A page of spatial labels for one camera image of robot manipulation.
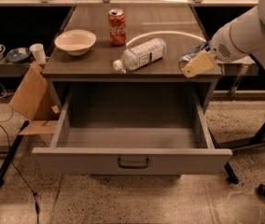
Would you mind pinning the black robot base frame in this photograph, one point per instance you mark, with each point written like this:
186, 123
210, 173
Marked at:
237, 125

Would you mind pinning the black stand leg left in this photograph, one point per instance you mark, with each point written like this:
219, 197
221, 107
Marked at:
9, 157

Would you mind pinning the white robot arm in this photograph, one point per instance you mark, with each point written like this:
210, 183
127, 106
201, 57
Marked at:
235, 33

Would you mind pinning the grey open drawer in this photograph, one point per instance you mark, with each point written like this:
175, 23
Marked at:
177, 142

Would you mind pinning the white ceramic bowl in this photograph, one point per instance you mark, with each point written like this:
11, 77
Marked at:
75, 42

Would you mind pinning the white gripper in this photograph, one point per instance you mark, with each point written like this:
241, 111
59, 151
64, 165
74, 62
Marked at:
222, 47

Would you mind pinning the blue bowl on shelf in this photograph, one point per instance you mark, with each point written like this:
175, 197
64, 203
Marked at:
19, 55

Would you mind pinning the black drawer handle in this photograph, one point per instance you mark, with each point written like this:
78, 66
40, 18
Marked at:
130, 164

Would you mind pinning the clear plastic water bottle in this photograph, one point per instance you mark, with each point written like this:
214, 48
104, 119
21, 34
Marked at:
141, 55

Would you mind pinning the grey cabinet with wood top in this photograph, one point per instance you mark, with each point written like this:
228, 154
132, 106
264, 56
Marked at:
154, 87

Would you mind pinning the white paper cup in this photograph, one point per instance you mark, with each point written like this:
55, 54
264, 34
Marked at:
37, 50

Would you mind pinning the red coca-cola can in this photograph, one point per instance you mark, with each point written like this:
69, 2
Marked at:
117, 26

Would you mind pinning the brown cardboard box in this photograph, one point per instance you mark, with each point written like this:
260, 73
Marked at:
37, 101

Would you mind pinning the blue pepsi can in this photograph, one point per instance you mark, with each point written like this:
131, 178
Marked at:
187, 57

